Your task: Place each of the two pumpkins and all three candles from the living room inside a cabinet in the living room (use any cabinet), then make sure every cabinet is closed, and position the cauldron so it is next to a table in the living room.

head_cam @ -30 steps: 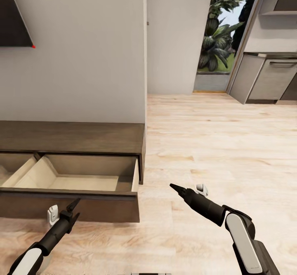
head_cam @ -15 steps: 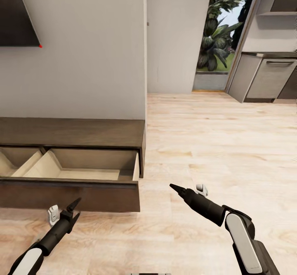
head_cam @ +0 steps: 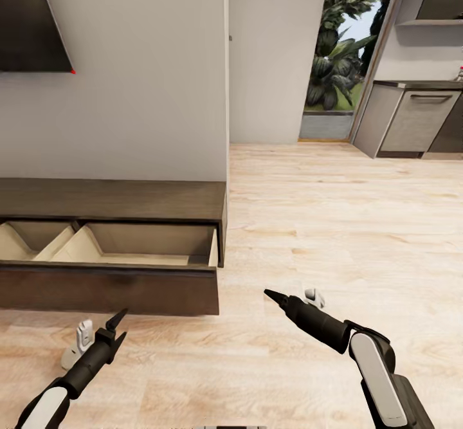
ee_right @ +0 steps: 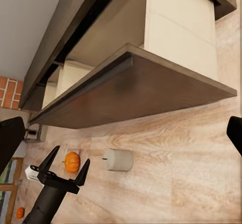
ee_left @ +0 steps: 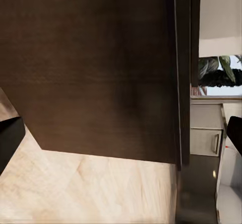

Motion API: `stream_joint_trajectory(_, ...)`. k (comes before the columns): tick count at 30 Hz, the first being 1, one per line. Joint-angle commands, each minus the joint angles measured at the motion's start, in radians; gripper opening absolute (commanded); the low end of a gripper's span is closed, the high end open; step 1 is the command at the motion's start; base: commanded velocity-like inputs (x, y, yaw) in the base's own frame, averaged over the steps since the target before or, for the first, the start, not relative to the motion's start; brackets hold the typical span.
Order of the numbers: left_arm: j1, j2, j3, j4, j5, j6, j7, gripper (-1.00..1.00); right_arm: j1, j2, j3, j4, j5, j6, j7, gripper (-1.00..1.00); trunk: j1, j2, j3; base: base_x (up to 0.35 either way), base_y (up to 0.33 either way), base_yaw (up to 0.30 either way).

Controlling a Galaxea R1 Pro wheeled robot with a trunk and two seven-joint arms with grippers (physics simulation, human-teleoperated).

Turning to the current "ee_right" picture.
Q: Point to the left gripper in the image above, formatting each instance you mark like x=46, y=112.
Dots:
x=55, y=188

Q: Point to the cabinet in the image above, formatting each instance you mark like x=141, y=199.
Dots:
x=102, y=61

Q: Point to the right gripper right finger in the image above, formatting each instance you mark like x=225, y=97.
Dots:
x=234, y=132

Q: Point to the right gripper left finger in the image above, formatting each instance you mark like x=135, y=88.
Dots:
x=12, y=132

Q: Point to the pumpkin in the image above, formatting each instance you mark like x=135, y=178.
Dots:
x=20, y=213
x=72, y=162

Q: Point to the wood fireplace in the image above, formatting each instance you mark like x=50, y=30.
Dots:
x=34, y=133

